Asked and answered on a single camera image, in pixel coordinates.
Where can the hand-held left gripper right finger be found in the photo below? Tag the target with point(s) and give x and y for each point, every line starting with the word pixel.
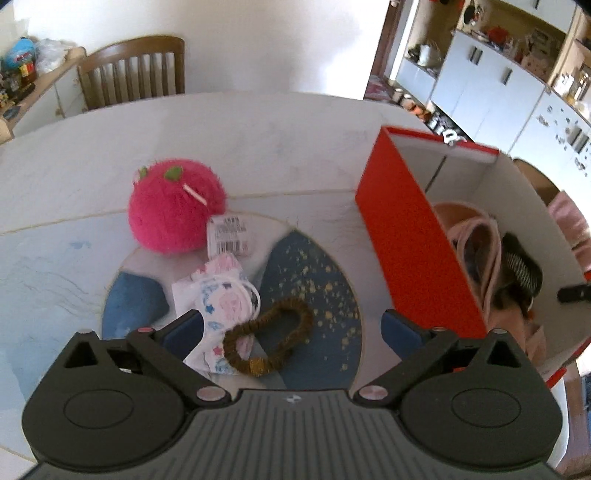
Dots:
pixel 400 333

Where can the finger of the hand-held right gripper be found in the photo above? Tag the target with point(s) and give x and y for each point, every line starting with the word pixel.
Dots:
pixel 575 293

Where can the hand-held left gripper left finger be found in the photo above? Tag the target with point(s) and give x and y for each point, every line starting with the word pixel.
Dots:
pixel 182 333

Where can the patterned child face mask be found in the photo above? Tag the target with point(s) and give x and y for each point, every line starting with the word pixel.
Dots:
pixel 217 295

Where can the red cardboard box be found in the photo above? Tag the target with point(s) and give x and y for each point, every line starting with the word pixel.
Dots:
pixel 401 240

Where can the brown hair scrunchie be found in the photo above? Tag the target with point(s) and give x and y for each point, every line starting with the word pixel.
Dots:
pixel 305 323

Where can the pink cloth hat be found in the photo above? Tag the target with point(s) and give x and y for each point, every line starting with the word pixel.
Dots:
pixel 461 217

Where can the pink towel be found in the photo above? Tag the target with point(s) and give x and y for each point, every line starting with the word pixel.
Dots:
pixel 572 221

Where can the blue speckled round mat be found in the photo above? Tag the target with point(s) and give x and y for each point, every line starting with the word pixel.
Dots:
pixel 314 286

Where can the white price tag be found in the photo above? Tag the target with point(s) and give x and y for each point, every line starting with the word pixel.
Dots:
pixel 228 235

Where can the pink plush ball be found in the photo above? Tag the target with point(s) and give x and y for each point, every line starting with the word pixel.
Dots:
pixel 171 212

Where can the row of shoes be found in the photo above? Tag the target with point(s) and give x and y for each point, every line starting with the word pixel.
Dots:
pixel 436 122

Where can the white and wood cabinet unit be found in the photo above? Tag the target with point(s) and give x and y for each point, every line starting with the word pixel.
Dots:
pixel 485 83

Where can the pink floor rug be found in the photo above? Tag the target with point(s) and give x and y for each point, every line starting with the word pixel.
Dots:
pixel 376 87

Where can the wooden sideboard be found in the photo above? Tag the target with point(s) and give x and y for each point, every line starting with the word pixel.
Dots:
pixel 46 92

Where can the white tote bag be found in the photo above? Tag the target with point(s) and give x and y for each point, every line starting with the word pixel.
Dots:
pixel 429 55

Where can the brown door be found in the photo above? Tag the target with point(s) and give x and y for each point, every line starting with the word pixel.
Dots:
pixel 385 46

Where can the wooden slat-back chair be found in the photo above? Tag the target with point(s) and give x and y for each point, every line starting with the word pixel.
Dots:
pixel 134 48

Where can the white plastic bag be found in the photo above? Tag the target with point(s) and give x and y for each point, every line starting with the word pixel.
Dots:
pixel 51 53

